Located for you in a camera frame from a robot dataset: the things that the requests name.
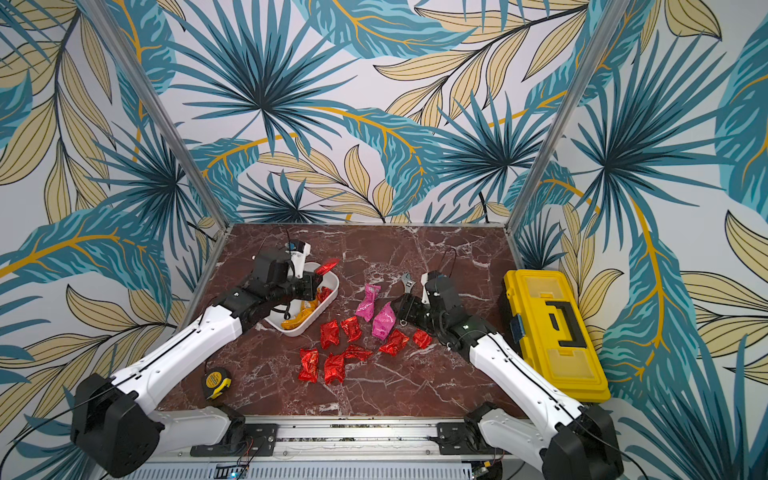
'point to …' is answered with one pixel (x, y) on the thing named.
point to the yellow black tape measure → (215, 382)
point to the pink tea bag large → (383, 322)
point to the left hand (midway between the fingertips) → (321, 282)
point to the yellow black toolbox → (554, 332)
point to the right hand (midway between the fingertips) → (398, 306)
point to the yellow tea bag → (307, 307)
